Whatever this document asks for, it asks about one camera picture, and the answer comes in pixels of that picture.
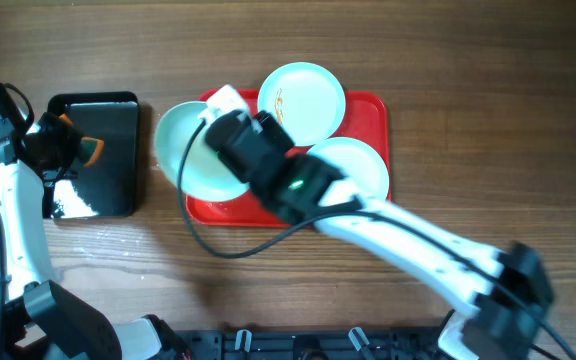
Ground light blue plate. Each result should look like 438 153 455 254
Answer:
257 62 346 147
308 137 390 199
153 100 250 203

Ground black rectangular water tray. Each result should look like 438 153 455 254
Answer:
43 91 140 220

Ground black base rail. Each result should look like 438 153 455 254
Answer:
177 327 448 360

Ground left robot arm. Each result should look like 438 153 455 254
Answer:
0 83 193 359

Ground red plastic tray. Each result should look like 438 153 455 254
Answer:
186 91 390 228

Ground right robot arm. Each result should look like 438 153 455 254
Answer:
200 110 554 359

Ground right black cable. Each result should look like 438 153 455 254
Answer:
175 118 576 360

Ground light blue top plate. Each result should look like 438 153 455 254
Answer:
257 62 346 147

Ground green and orange sponge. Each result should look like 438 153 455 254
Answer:
59 114 105 167

